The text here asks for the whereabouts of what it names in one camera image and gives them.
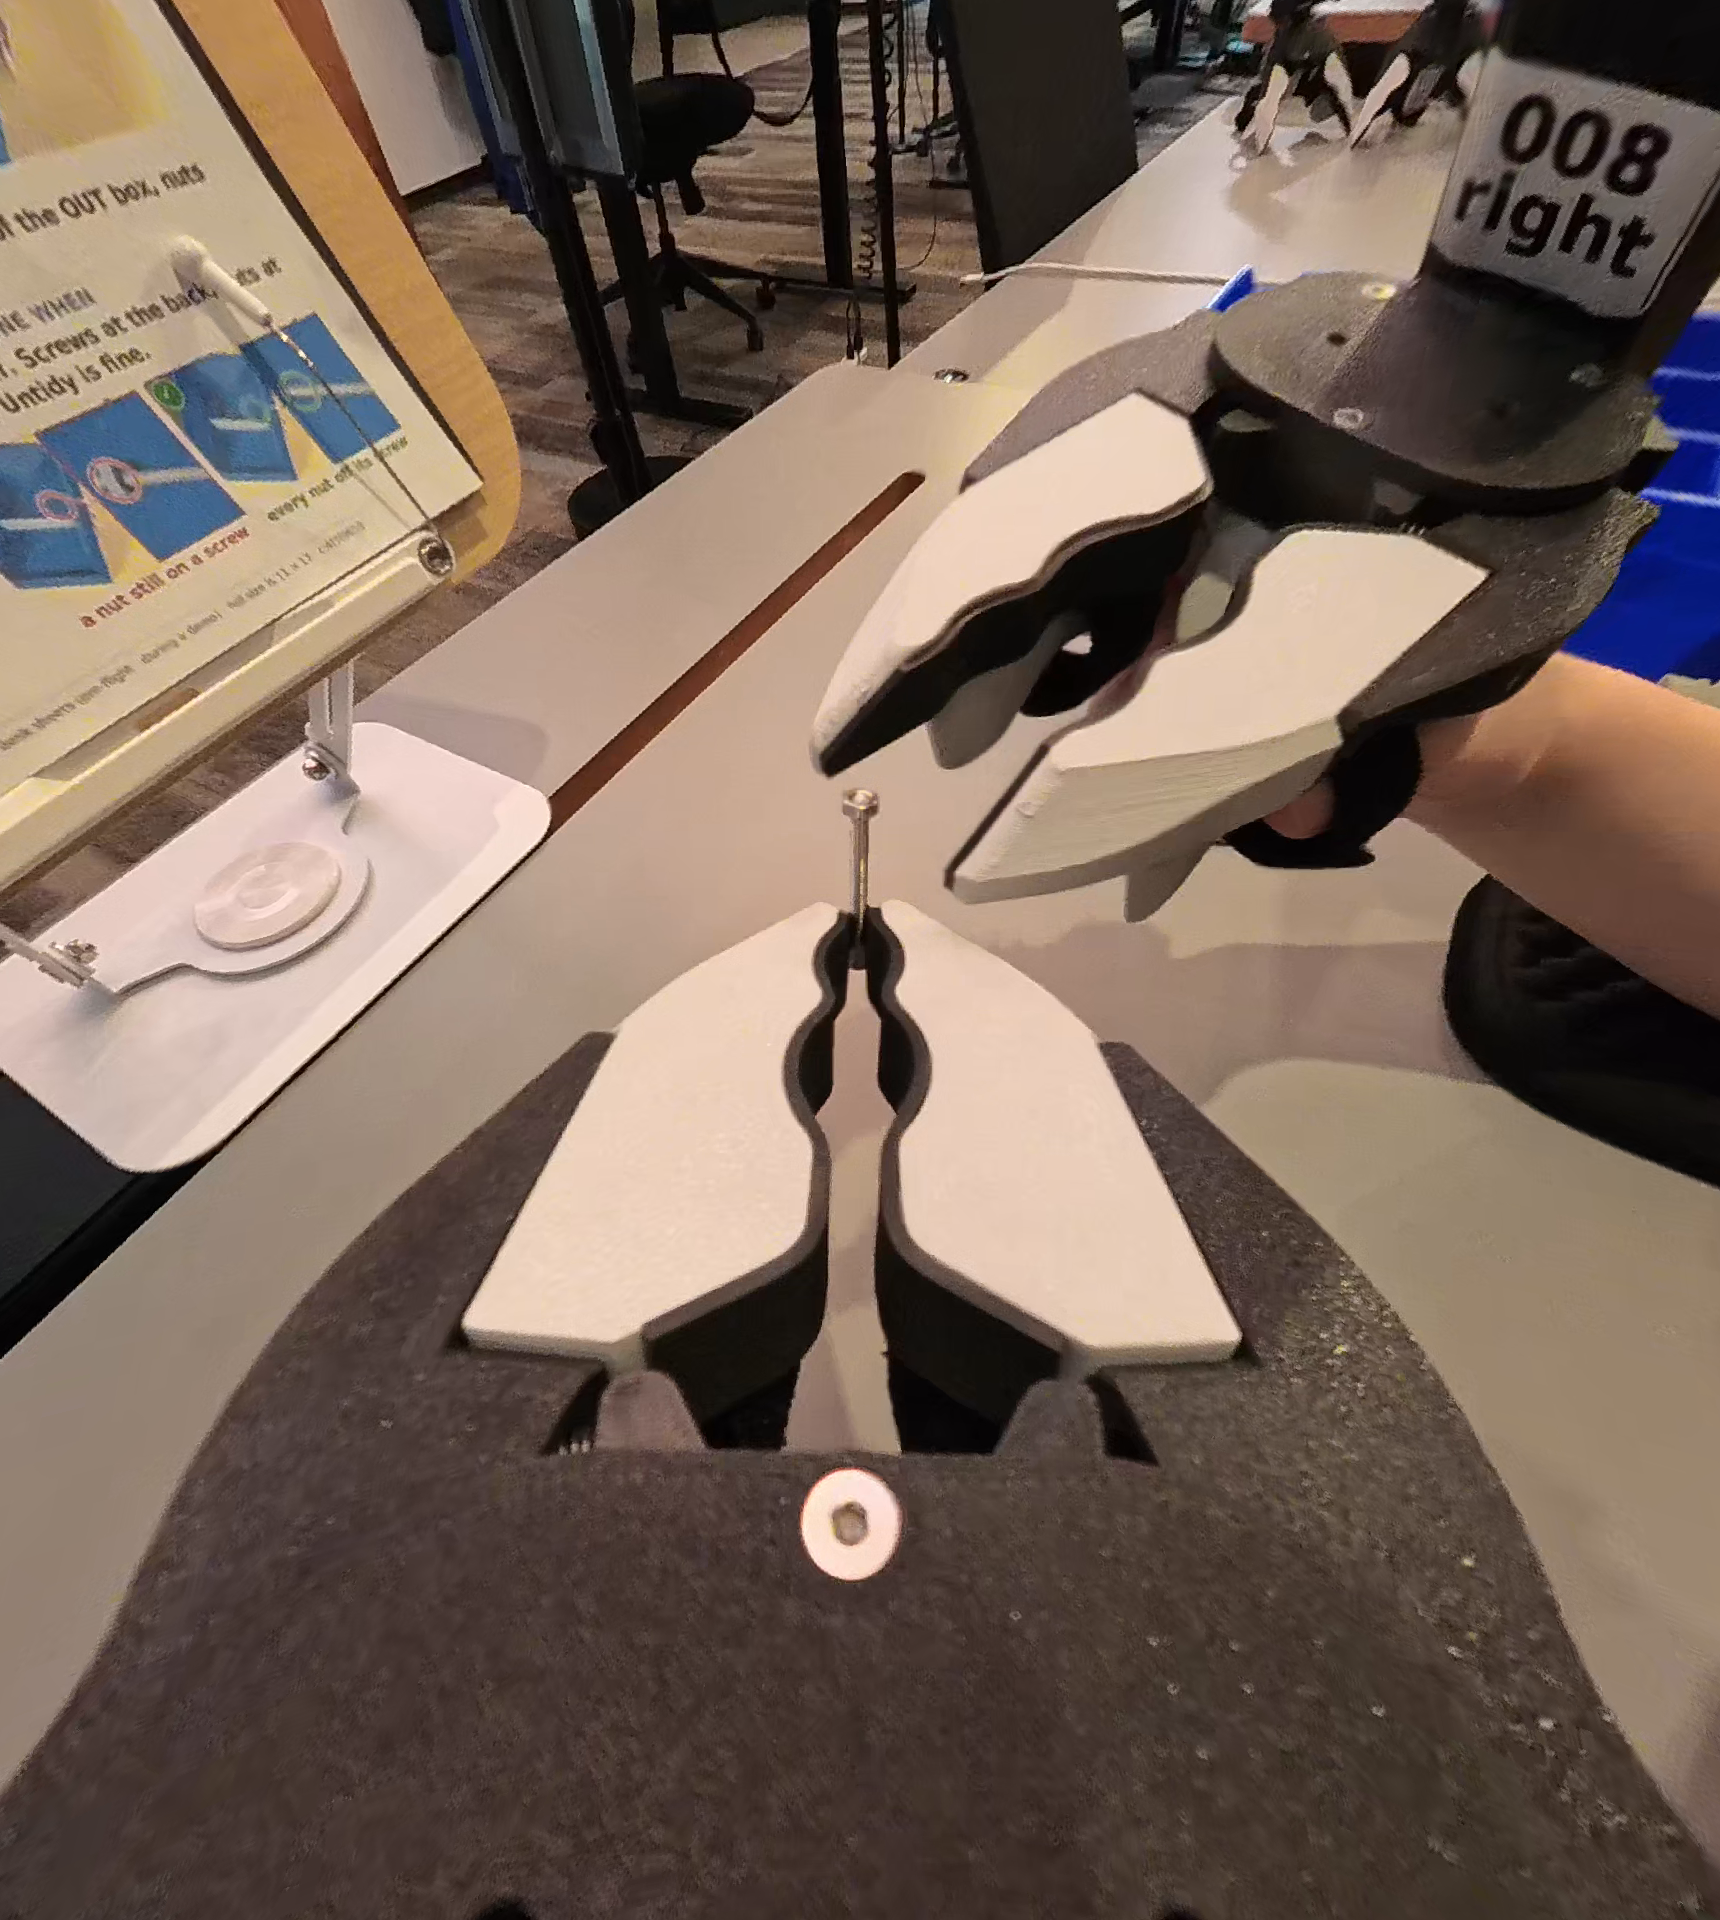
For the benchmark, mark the person's right forearm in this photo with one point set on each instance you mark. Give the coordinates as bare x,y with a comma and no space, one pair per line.
1698,841

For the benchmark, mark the silver metal screw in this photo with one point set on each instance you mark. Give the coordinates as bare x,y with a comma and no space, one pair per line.
858,853

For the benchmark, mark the blue plastic bin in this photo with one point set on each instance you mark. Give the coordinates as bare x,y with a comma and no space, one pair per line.
1698,570

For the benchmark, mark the white tethered pen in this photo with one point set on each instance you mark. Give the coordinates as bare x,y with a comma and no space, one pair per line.
215,276

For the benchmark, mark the grey desk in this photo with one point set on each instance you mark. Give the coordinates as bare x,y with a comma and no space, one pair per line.
1101,209
740,752

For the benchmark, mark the black wrist rest pad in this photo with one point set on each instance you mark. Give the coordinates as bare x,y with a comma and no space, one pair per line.
1626,1035

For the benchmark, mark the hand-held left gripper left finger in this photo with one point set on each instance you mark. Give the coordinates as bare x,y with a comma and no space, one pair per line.
665,1171

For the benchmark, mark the spare black grey gripper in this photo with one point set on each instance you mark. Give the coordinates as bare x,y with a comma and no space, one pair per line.
1423,68
1288,60

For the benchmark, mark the black office chair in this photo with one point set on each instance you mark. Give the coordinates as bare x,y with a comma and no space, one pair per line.
688,129

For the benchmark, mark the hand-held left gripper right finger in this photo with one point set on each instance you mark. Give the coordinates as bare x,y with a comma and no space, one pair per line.
1053,1171

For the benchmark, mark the round metal disc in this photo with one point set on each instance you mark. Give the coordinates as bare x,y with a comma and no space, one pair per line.
268,898

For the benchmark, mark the person's right hand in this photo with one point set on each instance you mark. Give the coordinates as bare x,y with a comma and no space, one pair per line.
1474,752

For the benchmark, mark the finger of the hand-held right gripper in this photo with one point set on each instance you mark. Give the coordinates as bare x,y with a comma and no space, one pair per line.
1218,722
1010,527

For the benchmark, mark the instruction sign board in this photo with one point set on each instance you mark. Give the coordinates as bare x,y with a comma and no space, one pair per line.
124,375

